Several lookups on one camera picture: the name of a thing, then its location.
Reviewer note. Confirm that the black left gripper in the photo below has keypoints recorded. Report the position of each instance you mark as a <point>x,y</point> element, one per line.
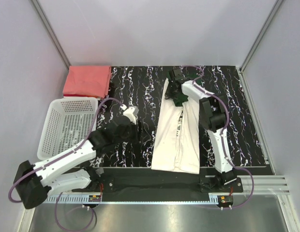
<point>139,136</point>

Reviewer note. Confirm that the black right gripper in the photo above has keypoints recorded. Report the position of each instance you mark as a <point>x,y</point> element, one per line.
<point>168,95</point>

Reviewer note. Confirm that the white and green raglan t-shirt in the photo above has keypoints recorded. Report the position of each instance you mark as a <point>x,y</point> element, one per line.
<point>176,145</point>

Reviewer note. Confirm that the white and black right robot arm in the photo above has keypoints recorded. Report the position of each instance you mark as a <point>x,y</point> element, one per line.
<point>213,117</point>

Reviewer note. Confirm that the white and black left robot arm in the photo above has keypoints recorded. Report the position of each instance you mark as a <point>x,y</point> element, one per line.
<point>34,183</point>

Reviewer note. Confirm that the folded white t-shirt under stack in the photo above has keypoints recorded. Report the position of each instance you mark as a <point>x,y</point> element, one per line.
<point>67,97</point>

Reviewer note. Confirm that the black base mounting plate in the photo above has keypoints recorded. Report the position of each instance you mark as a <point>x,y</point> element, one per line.
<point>144,185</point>

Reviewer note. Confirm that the white perforated plastic basket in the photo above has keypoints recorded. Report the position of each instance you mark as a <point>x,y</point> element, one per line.
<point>67,122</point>

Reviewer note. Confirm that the folded pink t-shirt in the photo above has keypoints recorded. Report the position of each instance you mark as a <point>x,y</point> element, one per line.
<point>87,81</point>

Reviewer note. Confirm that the left small circuit board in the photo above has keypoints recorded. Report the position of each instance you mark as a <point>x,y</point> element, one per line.
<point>94,198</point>

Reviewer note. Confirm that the small circuit board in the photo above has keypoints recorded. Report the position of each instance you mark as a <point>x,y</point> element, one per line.
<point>226,199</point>
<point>94,198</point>

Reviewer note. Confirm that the right small circuit board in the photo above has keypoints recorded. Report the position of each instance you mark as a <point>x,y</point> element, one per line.
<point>226,199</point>

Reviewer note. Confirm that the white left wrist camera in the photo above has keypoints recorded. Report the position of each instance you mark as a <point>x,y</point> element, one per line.
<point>130,112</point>

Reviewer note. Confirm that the right aluminium frame post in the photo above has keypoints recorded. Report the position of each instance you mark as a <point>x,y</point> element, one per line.
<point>270,18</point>

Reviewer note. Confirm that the aluminium frame post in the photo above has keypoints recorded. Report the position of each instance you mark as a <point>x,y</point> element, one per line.
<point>270,18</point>
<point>48,28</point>

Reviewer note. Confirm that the left aluminium frame post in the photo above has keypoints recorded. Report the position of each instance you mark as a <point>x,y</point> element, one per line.
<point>48,28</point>

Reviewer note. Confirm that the slotted aluminium front rail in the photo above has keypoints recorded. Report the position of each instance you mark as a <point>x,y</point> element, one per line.
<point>259,185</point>

